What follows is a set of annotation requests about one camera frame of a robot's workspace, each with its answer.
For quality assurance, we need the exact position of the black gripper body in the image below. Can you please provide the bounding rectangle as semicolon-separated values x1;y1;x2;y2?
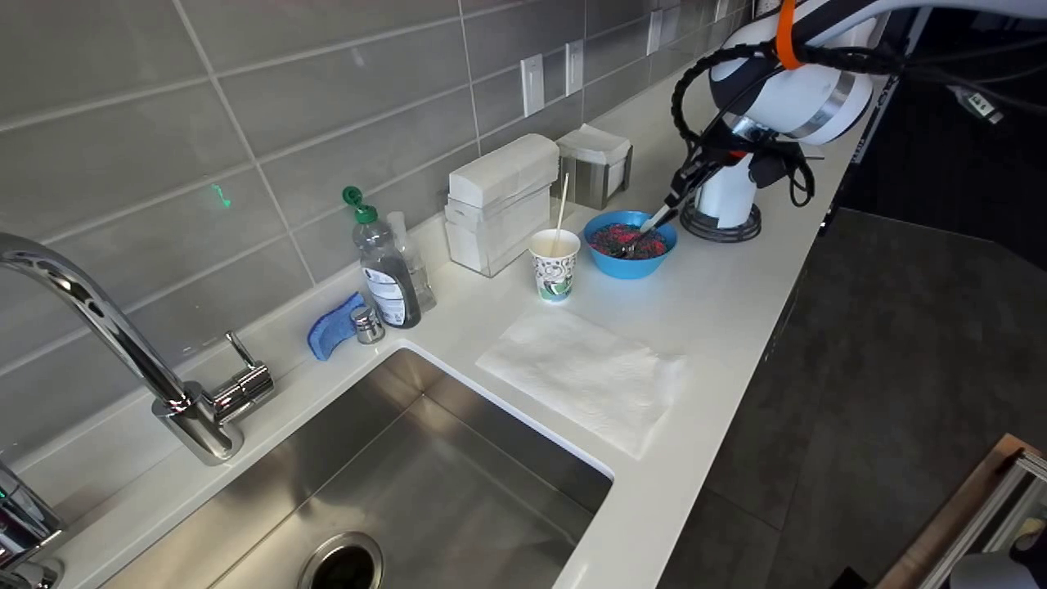
667;119;814;208

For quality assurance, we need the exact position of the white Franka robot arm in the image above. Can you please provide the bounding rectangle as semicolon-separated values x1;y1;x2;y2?
615;0;1047;259

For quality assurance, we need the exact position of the white stick in cup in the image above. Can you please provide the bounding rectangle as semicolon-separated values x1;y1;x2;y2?
551;174;573;233

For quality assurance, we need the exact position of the white patterned paper cup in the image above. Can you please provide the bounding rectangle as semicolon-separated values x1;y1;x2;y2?
529;230;579;304

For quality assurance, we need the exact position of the white paper towel roll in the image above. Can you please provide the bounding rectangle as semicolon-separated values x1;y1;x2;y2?
698;157;754;224

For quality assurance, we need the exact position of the blue plastic bowl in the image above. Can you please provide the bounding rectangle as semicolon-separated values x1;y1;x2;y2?
583;208;676;282

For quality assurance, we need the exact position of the small steel canister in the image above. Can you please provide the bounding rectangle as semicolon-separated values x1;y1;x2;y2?
560;125;631;208

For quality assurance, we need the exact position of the white napkin stack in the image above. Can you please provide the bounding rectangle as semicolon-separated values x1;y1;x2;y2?
445;135;560;278

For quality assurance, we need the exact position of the white folded paper towel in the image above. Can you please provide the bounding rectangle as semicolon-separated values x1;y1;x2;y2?
478;309;684;458

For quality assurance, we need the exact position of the dish soap bottle green cap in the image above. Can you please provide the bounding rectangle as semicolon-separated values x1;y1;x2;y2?
339;186;423;328

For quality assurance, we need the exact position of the blue sponge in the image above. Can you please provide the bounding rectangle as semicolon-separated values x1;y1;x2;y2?
306;290;365;359

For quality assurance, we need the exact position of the stainless steel sink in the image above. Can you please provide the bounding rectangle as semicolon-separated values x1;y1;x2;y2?
102;350;610;589

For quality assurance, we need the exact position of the tall chrome faucet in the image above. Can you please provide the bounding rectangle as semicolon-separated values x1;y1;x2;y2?
0;233;274;465

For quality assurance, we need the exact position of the small chrome tap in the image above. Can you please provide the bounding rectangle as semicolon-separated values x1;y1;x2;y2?
0;461;62;589

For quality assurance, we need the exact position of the white wall outlet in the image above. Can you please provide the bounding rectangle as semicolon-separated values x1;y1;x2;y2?
563;40;585;96
521;54;547;119

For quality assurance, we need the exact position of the black cable bundle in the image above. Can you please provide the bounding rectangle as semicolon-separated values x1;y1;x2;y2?
667;40;1047;208

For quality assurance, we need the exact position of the wooden frame stand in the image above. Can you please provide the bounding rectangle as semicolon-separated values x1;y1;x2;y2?
878;435;1047;589

